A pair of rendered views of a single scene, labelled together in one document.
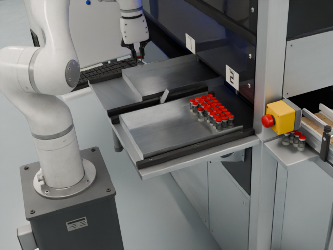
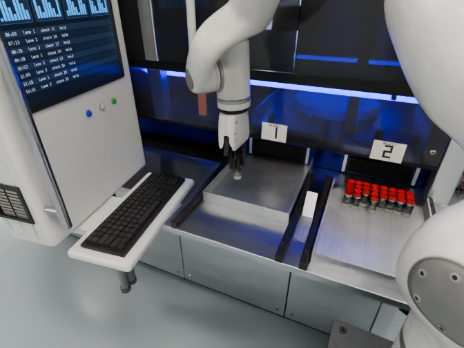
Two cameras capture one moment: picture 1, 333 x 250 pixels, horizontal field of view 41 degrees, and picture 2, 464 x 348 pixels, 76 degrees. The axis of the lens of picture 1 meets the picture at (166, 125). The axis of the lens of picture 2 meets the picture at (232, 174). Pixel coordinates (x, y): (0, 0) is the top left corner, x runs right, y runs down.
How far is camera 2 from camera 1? 1.33 m
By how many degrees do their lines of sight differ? 40
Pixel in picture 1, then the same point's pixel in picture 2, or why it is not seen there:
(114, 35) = (121, 154)
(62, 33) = not seen: outside the picture
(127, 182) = (147, 317)
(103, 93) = (216, 232)
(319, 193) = not seen: hidden behind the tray
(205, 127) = (390, 217)
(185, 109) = (337, 207)
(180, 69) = (249, 167)
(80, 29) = (84, 157)
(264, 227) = not seen: hidden behind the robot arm
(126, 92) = (240, 217)
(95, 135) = (55, 286)
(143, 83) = (240, 197)
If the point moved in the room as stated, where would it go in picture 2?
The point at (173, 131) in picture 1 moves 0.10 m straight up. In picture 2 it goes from (376, 239) to (387, 207)
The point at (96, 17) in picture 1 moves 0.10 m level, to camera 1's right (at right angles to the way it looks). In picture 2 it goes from (100, 132) to (129, 124)
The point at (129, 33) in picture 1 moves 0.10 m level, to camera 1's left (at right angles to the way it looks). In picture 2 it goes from (238, 134) to (210, 148)
